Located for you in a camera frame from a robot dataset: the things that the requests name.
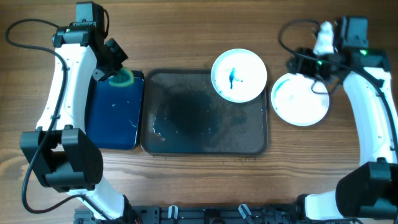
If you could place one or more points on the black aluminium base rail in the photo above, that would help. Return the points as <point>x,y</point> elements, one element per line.
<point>267,214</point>

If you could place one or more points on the white plate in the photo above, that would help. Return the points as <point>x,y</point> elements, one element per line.
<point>239,75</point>
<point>299,100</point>

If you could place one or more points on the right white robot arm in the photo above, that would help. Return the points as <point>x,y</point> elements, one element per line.
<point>342,54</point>

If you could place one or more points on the black tray with blue water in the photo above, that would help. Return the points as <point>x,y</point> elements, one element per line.
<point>113,115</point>

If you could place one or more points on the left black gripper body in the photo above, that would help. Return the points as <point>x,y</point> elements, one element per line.
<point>110,61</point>

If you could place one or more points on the large black tray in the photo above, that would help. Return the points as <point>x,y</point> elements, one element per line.
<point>182,114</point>

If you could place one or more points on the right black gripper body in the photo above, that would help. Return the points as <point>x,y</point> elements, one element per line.
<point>317,69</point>

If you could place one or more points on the green yellow sponge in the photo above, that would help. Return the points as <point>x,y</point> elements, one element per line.
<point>123,78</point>

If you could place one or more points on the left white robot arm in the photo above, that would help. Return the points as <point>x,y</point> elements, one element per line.
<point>58,151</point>

